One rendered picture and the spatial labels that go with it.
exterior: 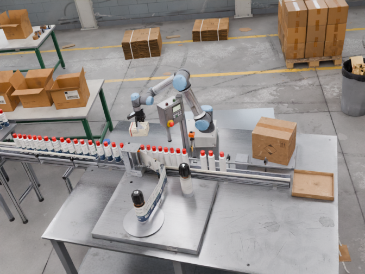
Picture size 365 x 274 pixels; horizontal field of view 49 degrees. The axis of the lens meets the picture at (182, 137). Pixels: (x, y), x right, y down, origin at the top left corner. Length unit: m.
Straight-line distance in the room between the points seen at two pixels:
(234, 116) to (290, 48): 2.59
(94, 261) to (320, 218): 1.95
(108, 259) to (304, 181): 1.80
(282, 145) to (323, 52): 3.44
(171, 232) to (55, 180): 2.41
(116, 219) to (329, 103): 3.54
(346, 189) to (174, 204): 2.05
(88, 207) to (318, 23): 4.30
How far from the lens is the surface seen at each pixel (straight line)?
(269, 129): 3.34
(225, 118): 3.98
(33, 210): 4.81
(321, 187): 3.29
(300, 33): 6.30
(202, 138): 3.59
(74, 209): 3.39
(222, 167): 3.25
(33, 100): 4.92
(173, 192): 3.21
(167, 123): 3.12
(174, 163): 3.35
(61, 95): 4.68
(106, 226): 3.10
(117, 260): 3.73
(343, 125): 5.34
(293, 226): 3.01
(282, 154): 3.35
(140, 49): 7.21
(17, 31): 7.03
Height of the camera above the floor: 3.14
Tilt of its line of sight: 37 degrees down
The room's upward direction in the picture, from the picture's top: 9 degrees counter-clockwise
